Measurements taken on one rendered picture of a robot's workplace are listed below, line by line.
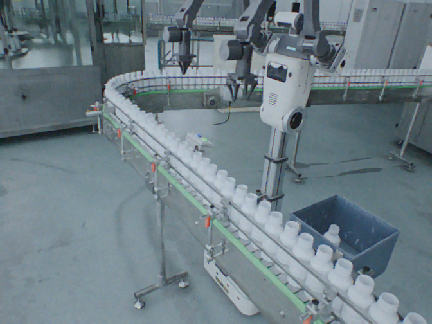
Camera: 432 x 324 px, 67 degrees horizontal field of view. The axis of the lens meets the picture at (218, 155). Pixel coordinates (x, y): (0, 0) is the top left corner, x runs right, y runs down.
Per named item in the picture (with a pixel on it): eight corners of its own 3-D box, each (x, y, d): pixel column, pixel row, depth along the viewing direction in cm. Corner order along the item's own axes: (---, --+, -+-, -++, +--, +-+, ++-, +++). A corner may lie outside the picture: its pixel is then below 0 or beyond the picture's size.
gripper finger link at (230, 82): (249, 102, 124) (252, 77, 120) (234, 104, 120) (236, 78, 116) (238, 98, 129) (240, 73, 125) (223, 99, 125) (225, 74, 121)
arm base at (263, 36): (263, 53, 178) (273, 33, 177) (254, 45, 173) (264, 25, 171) (252, 51, 184) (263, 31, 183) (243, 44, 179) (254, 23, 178)
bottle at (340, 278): (319, 316, 86) (333, 269, 79) (319, 298, 92) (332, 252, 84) (343, 322, 85) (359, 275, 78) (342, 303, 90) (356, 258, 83)
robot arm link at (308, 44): (330, 43, 141) (319, 42, 145) (318, 31, 134) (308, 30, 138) (321, 63, 141) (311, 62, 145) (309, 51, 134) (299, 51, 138)
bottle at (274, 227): (261, 263, 103) (268, 220, 95) (259, 249, 108) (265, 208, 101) (280, 263, 103) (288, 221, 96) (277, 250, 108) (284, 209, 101)
